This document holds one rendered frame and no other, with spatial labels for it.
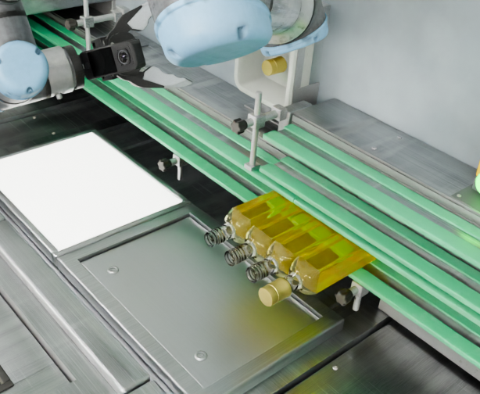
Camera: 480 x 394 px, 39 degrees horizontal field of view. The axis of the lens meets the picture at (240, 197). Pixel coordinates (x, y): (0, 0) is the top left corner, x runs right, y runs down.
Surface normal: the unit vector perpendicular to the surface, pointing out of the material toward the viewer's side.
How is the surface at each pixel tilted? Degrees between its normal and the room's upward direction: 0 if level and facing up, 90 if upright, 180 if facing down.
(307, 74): 90
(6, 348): 90
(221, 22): 59
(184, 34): 21
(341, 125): 90
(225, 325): 90
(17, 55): 78
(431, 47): 0
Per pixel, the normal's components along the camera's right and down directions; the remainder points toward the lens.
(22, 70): 0.43, 0.02
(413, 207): 0.07, -0.83
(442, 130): -0.76, 0.32
